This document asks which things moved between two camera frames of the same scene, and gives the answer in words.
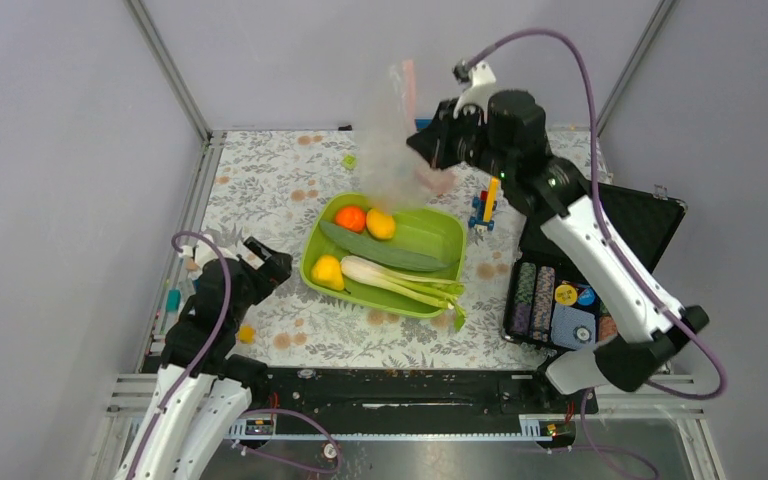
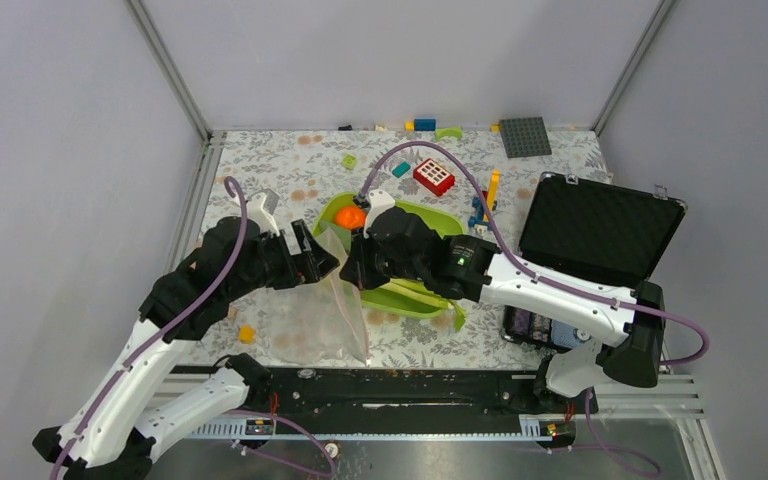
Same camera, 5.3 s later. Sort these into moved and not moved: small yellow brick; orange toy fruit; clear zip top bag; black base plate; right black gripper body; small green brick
Moved: clear zip top bag; right black gripper body
Not moved: orange toy fruit; black base plate; small yellow brick; small green brick
